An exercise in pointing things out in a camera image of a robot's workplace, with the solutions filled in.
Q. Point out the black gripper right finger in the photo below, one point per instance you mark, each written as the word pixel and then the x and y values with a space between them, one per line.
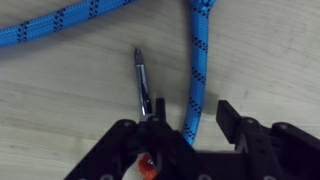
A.
pixel 266 153

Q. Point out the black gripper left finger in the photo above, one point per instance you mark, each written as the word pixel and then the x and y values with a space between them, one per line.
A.
pixel 166 150

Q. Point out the silver and black pen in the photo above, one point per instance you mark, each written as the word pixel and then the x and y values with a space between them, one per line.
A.
pixel 142 83

